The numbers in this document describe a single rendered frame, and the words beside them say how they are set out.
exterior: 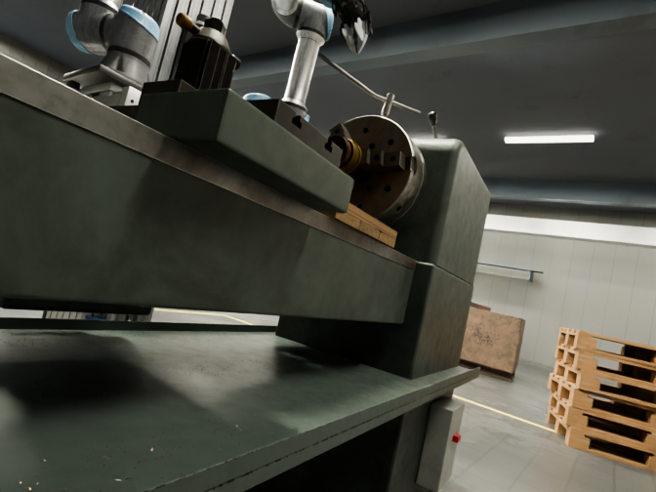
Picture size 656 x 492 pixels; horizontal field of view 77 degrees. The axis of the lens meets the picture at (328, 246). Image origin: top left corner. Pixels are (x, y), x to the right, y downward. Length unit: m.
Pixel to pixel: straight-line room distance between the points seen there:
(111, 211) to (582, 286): 10.67
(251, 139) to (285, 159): 0.07
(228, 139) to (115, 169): 0.11
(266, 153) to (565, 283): 10.55
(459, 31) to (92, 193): 4.48
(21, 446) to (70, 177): 0.25
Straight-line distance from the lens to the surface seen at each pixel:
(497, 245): 11.30
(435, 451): 1.51
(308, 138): 0.62
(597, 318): 10.82
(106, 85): 1.32
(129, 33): 1.42
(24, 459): 0.49
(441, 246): 1.24
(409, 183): 1.12
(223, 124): 0.46
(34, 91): 0.43
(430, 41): 4.84
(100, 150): 0.45
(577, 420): 3.63
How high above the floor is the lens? 0.75
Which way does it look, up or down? 5 degrees up
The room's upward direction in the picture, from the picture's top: 13 degrees clockwise
